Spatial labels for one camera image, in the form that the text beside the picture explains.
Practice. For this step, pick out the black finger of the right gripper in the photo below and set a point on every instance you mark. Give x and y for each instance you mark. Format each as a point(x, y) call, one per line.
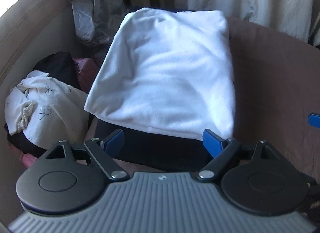
point(314, 120)

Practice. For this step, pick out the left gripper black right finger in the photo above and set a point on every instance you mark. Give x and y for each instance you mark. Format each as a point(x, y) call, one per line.
point(257, 179)

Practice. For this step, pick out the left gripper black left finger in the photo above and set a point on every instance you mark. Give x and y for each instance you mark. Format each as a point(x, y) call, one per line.
point(70, 177)

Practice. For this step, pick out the white fleece garment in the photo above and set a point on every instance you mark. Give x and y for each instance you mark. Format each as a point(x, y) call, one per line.
point(167, 72)

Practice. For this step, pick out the brown bed sheet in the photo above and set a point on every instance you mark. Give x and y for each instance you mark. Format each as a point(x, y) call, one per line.
point(169, 76)

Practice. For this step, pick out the cream patterned cloth bundle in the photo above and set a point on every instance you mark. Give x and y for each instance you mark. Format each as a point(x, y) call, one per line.
point(46, 111)

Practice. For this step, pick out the folded black garment pile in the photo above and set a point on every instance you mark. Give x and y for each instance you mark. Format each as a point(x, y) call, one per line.
point(160, 147)

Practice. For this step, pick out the grey plastic-covered curtain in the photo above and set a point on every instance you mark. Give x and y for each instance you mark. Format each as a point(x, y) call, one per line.
point(97, 21)

